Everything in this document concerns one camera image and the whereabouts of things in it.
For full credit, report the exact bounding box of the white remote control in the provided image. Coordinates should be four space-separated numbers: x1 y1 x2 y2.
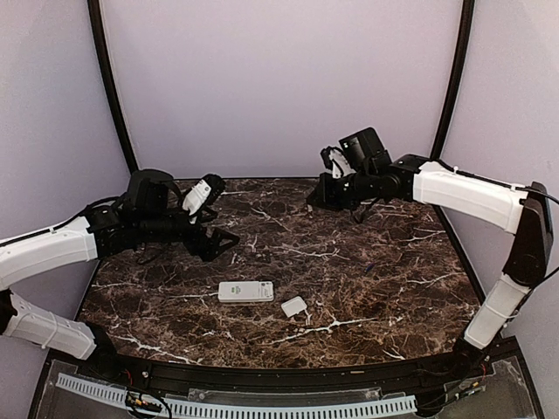
217 281 274 303

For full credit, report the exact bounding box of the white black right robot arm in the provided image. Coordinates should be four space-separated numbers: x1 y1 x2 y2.
307 127 558 379

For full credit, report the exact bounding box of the black left corner post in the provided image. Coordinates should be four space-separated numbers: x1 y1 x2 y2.
86 0 139 174

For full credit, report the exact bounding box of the black right corner post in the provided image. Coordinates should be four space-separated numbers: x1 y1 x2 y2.
430 0 475 160

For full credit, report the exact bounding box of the white slotted cable duct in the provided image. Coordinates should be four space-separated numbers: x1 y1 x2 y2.
56 373 418 418

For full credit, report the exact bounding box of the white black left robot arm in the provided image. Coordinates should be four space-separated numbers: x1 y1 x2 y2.
1 169 239 381

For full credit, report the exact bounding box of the black corner post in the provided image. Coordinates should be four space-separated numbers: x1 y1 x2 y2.
86 0 139 174
430 0 475 160

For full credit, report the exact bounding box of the white battery cover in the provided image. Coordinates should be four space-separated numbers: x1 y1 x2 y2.
280 296 307 318

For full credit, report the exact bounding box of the black front table rail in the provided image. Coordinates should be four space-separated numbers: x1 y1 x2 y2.
78 353 493 395

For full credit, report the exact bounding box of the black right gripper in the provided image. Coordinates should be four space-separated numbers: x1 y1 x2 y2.
307 168 376 211

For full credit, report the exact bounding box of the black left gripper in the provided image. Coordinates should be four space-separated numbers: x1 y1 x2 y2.
137 209 240 262

